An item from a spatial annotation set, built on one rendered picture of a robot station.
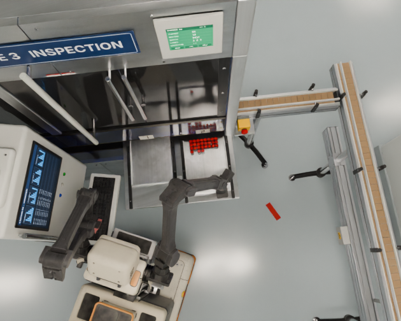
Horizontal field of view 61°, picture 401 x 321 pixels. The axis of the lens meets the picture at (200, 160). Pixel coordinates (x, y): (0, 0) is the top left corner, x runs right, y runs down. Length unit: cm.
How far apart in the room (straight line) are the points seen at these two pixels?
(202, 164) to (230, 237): 100
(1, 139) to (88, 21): 80
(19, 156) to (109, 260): 60
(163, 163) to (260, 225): 117
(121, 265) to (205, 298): 146
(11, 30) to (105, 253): 97
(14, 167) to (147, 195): 81
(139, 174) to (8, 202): 82
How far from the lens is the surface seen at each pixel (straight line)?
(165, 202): 145
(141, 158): 218
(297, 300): 304
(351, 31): 385
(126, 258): 162
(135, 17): 112
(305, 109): 227
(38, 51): 129
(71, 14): 115
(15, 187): 167
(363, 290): 261
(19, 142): 169
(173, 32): 116
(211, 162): 213
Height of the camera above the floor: 294
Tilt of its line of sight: 75 degrees down
